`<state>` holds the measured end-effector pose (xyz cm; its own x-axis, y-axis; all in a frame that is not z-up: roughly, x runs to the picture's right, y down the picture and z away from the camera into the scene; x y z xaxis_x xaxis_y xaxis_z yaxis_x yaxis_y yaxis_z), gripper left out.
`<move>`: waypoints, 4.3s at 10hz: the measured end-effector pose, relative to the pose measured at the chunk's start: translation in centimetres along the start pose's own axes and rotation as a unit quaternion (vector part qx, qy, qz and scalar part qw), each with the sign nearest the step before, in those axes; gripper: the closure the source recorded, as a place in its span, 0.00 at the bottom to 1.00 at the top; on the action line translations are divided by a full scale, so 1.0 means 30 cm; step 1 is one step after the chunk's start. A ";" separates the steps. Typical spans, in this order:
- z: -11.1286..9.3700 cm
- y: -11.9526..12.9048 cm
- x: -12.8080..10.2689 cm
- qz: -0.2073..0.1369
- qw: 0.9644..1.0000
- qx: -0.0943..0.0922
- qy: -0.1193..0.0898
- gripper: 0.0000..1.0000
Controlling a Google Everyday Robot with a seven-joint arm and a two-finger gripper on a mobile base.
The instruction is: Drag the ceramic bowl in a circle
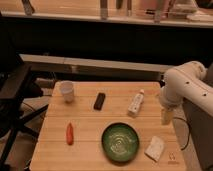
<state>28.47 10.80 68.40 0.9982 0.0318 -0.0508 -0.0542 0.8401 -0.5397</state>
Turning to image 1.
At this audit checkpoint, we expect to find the green ceramic bowl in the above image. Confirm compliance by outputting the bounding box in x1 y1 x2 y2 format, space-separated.
101 122 140 163

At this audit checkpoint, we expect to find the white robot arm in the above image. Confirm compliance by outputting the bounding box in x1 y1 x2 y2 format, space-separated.
159 61 213 125

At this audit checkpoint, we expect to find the white squeeze bottle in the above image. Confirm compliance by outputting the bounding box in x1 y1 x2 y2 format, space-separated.
128 89 144 116

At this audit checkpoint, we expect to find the white sponge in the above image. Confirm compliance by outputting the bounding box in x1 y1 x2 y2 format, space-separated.
145 136 165 162

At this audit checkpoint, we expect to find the black rectangular block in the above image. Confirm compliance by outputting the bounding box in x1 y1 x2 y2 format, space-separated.
93 93 106 110

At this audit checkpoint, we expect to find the orange carrot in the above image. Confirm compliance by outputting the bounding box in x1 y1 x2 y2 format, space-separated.
66 123 74 145

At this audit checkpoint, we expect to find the white paper cup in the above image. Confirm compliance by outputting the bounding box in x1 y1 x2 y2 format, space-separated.
59 81 74 103

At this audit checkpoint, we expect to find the black tripod stand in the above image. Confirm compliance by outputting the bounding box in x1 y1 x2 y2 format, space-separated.
0 64 48 171

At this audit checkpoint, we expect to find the black cable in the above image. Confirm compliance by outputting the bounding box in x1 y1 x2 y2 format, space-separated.
173 116 191 152

